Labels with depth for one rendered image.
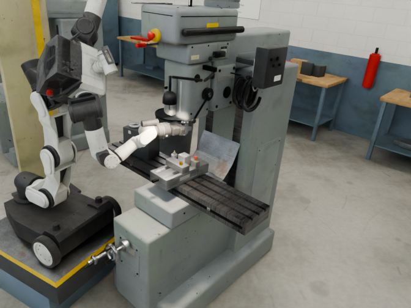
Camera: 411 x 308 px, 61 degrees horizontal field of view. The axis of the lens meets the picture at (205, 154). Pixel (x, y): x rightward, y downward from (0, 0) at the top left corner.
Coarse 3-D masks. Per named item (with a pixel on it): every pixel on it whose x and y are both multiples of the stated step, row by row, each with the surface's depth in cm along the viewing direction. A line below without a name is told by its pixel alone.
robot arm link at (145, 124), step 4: (144, 120) 188; (148, 120) 189; (152, 120) 190; (156, 120) 191; (144, 124) 187; (148, 124) 188; (152, 124) 190; (156, 124) 191; (160, 124) 192; (140, 128) 192; (144, 128) 189; (156, 128) 190; (160, 128) 190; (140, 132) 192; (160, 132) 190; (164, 132) 191; (156, 136) 192; (160, 136) 192
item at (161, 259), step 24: (120, 216) 206; (144, 216) 207; (120, 240) 205; (144, 240) 189; (168, 240) 201; (192, 240) 221; (216, 240) 245; (120, 264) 215; (144, 264) 195; (168, 264) 209; (192, 264) 231; (120, 288) 225; (144, 288) 203; (168, 288) 218
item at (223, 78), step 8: (232, 64) 198; (216, 72) 189; (224, 72) 194; (216, 80) 191; (224, 80) 196; (232, 80) 202; (216, 88) 193; (224, 88) 199; (232, 88) 205; (216, 96) 195; (224, 96) 201; (216, 104) 198; (224, 104) 204
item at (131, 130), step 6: (126, 126) 231; (132, 126) 229; (138, 126) 230; (126, 132) 231; (132, 132) 228; (126, 138) 233; (156, 138) 230; (150, 144) 226; (156, 144) 232; (138, 150) 231; (144, 150) 228; (150, 150) 228; (156, 150) 234; (138, 156) 233; (144, 156) 230; (150, 156) 230
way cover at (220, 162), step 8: (208, 136) 241; (216, 136) 237; (200, 144) 244; (208, 144) 240; (216, 144) 236; (224, 144) 232; (232, 144) 229; (200, 152) 242; (208, 152) 239; (216, 152) 235; (224, 152) 231; (232, 152) 228; (208, 160) 236; (216, 160) 233; (224, 160) 230; (232, 160) 227; (216, 168) 231; (224, 168) 228; (216, 176) 228; (224, 176) 225
